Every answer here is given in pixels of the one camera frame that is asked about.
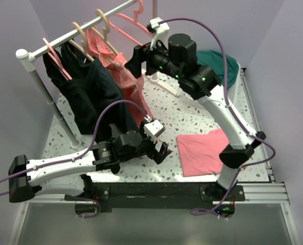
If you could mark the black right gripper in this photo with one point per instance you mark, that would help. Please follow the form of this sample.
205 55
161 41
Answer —
141 53

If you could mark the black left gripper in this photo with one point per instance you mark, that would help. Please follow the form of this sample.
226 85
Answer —
157 156

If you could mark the pink patterned shorts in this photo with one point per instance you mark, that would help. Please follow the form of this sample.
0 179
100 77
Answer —
132 88

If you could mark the beige plastic hanger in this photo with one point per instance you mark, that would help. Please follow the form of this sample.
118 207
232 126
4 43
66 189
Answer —
105 31

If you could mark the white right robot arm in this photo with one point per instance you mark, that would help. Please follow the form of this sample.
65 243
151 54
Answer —
178 60

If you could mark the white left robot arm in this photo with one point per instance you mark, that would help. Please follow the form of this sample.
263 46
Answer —
67 174

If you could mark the beige hanger with black garment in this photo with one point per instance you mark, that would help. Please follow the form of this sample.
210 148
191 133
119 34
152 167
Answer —
84 42

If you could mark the pink plastic hanger right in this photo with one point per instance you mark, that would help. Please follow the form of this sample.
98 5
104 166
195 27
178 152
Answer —
134 21

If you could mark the black shorts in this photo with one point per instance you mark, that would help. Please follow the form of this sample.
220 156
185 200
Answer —
68 69

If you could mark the pink hanger with black garment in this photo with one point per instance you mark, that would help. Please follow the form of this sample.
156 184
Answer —
53 55

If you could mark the plain pink folded cloth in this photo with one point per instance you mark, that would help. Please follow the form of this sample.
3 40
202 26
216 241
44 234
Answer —
199 154

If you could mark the black trousers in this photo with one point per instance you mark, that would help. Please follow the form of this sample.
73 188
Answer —
103 92

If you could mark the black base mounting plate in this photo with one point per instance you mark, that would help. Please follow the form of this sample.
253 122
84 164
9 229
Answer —
154 195

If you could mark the teal green garment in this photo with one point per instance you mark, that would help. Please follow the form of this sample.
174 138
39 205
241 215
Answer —
214 60

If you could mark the white plastic basket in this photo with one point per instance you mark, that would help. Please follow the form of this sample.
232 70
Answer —
233 90

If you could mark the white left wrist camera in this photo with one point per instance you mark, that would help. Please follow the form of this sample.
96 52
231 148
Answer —
154 129

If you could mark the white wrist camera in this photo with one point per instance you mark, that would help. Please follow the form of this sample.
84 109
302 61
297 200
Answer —
158 30
154 129

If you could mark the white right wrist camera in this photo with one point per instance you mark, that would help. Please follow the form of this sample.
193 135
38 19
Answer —
158 30

